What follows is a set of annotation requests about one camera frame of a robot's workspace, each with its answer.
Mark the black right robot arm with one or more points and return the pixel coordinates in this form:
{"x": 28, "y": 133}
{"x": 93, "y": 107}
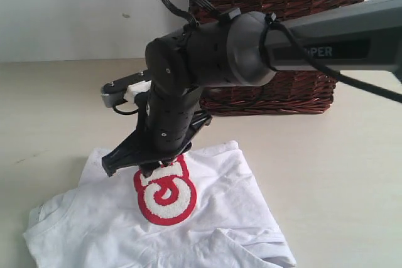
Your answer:
{"x": 247, "y": 50}

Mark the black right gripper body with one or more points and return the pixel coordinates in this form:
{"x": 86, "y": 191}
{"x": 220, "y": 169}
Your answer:
{"x": 167, "y": 124}

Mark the white t-shirt with red logo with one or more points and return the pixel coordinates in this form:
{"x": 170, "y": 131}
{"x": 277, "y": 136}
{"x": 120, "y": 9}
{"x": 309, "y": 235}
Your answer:
{"x": 205, "y": 209}

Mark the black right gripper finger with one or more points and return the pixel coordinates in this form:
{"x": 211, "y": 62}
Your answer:
{"x": 147, "y": 169}
{"x": 133, "y": 151}

